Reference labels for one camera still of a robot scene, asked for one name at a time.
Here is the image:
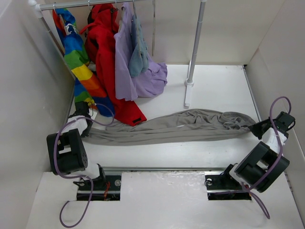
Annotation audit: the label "grey trousers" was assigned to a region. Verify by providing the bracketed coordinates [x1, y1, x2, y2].
[84, 109, 255, 146]

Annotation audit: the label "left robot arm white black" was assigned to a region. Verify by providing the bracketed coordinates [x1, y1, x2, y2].
[46, 102, 107, 190]

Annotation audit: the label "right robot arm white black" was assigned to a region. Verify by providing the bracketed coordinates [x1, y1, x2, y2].
[220, 112, 295, 193]

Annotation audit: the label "empty grey hanger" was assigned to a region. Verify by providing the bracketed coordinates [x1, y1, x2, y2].
[152, 0, 156, 56]

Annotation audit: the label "rainbow striped garment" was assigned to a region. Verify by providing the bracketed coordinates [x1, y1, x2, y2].
[52, 9, 115, 117]

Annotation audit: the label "blue denim shorts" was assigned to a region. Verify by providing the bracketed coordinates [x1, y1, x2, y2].
[128, 14, 149, 78]

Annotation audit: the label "lilac shirt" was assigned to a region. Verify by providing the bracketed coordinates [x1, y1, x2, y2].
[114, 2, 168, 101]

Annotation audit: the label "red jacket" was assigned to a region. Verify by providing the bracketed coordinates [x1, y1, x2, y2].
[80, 3, 146, 126]

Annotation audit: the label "white clothes rack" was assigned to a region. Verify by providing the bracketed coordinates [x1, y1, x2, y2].
[28, 0, 206, 108]

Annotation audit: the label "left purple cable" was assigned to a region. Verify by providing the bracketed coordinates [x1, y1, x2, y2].
[52, 103, 115, 228]

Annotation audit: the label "purple cable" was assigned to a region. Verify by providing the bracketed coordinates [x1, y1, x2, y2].
[241, 96, 293, 219]
[52, 103, 115, 228]

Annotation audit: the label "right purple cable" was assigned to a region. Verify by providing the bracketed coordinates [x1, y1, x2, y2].
[241, 96, 293, 219]

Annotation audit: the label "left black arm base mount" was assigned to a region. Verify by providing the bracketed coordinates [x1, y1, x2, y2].
[73, 175, 122, 201]

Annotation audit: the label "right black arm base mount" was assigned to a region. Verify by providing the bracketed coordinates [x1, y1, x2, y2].
[204, 174, 252, 201]

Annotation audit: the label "aluminium table rail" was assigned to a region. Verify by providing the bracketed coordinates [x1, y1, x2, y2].
[102, 166, 226, 172]

